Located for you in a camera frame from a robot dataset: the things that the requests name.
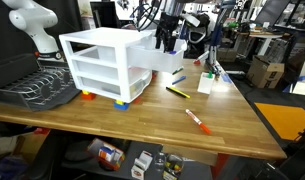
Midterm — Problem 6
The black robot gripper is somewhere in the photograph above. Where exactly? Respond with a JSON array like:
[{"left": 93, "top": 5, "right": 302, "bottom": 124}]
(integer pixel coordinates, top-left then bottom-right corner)
[{"left": 155, "top": 12, "right": 179, "bottom": 52}]

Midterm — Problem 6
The white second robot arm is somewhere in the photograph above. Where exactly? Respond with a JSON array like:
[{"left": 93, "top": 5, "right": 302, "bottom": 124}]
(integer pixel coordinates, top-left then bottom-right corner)
[{"left": 2, "top": 0, "right": 63, "bottom": 62}]

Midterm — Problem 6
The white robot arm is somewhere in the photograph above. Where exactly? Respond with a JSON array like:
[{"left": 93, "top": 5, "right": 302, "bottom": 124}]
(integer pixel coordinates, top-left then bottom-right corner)
[{"left": 155, "top": 0, "right": 189, "bottom": 52}]

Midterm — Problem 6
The open white top drawer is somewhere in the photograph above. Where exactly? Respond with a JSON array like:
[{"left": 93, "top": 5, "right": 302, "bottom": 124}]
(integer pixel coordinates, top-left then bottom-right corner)
[{"left": 127, "top": 37, "right": 187, "bottom": 73}]

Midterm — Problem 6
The green marker under drawer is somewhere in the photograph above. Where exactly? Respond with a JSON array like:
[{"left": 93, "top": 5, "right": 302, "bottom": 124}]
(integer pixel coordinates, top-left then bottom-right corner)
[{"left": 172, "top": 67, "right": 184, "bottom": 75}]

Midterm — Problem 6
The red capped marker far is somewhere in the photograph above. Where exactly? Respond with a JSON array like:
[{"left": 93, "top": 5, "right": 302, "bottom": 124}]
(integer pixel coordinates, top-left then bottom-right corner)
[{"left": 193, "top": 51, "right": 209, "bottom": 65}]

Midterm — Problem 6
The blue marker on table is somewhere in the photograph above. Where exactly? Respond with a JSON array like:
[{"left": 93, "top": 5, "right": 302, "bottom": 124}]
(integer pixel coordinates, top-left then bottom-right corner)
[{"left": 172, "top": 76, "right": 186, "bottom": 85}]

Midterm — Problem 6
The white marker holder block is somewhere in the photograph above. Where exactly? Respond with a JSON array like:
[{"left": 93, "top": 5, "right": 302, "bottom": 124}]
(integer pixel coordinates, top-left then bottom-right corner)
[{"left": 197, "top": 72, "right": 214, "bottom": 94}]

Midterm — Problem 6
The white plastic drawer cabinet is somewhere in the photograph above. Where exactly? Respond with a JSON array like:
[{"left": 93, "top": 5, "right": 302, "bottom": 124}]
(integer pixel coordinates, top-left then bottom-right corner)
[{"left": 59, "top": 27, "right": 152, "bottom": 103}]

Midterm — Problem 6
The orange capped white marker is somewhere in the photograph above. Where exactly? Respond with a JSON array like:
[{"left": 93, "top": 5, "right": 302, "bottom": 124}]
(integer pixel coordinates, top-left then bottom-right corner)
[{"left": 185, "top": 109, "right": 211, "bottom": 134}]

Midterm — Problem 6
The yellow and black pen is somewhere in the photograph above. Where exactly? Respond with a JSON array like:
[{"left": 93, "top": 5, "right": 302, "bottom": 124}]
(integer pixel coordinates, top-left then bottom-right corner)
[{"left": 166, "top": 87, "right": 190, "bottom": 98}]

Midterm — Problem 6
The black computer monitor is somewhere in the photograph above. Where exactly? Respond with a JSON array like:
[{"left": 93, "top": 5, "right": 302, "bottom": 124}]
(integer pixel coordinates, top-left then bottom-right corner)
[{"left": 90, "top": 1, "right": 120, "bottom": 28}]

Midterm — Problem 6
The blue tape on table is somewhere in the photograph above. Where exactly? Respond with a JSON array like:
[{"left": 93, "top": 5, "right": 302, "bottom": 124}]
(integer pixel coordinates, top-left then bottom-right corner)
[{"left": 221, "top": 74, "right": 232, "bottom": 84}]

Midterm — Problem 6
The blue toy brick front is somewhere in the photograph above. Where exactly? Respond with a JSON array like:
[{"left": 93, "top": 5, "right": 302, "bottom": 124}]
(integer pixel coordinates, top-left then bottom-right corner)
[{"left": 114, "top": 100, "right": 129, "bottom": 110}]

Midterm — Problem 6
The red toy brick left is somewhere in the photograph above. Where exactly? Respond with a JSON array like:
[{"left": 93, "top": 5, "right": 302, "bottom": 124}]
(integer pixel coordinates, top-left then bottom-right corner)
[{"left": 81, "top": 91, "right": 96, "bottom": 100}]

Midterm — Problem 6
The brown cardboard box right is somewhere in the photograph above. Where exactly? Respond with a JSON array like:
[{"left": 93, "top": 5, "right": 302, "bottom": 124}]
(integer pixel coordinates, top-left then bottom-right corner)
[{"left": 246, "top": 55, "right": 284, "bottom": 89}]

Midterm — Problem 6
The small white red box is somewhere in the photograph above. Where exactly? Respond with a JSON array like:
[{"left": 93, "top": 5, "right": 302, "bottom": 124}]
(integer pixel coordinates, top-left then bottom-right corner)
[{"left": 131, "top": 151, "right": 153, "bottom": 180}]

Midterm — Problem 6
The clear plastic jar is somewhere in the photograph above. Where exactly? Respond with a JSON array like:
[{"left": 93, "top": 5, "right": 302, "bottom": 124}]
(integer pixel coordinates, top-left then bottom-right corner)
[{"left": 162, "top": 154, "right": 184, "bottom": 180}]

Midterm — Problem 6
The orange white carton box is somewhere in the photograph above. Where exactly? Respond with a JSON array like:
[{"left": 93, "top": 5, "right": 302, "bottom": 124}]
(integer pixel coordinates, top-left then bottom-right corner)
[{"left": 87, "top": 138, "right": 125, "bottom": 171}]

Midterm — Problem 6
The orange floor mat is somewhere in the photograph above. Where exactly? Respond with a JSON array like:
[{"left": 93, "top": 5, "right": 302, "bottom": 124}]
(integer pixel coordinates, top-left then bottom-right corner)
[{"left": 255, "top": 103, "right": 305, "bottom": 140}]

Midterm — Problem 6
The black wire dish rack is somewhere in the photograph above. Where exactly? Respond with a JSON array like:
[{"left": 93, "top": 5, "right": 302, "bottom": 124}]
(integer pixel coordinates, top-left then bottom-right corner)
[{"left": 0, "top": 54, "right": 79, "bottom": 111}]

